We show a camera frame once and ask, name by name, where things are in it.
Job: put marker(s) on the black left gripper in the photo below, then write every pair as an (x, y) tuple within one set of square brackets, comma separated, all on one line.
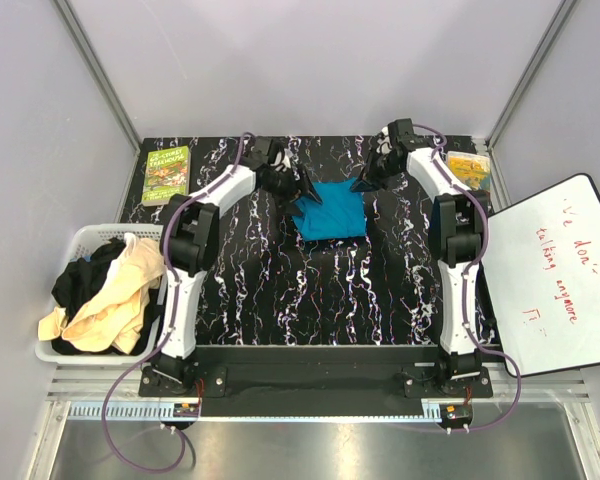
[(292, 185)]

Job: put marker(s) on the Brideshead Revisited paperback book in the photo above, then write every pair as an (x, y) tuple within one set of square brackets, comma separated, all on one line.
[(473, 170)]

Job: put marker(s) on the white whiteboard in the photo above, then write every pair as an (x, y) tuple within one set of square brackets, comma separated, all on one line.
[(542, 269)]

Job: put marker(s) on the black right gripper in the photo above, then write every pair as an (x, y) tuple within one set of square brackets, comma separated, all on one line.
[(368, 180)]

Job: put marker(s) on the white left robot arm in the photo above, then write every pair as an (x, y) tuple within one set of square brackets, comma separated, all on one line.
[(190, 242)]

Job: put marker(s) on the black t-shirt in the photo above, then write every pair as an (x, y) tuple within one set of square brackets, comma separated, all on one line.
[(80, 281)]

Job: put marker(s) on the blue t-shirt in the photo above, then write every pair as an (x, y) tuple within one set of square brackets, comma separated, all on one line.
[(340, 215)]

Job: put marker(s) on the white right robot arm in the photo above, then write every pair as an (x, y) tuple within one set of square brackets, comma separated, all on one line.
[(457, 239)]

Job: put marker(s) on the cream t-shirt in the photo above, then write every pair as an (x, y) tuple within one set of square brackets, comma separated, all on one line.
[(114, 317)]

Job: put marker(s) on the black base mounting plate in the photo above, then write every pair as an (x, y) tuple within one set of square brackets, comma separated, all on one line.
[(314, 383)]

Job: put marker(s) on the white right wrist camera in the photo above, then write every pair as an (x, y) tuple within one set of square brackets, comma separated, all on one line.
[(385, 142)]

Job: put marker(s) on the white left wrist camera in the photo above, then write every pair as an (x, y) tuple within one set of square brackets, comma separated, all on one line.
[(282, 162)]

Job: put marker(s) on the green Treehouse paperback book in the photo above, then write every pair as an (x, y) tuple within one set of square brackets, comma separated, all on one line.
[(166, 174)]

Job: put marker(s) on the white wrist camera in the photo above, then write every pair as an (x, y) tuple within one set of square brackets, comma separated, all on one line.
[(385, 142), (282, 162)]

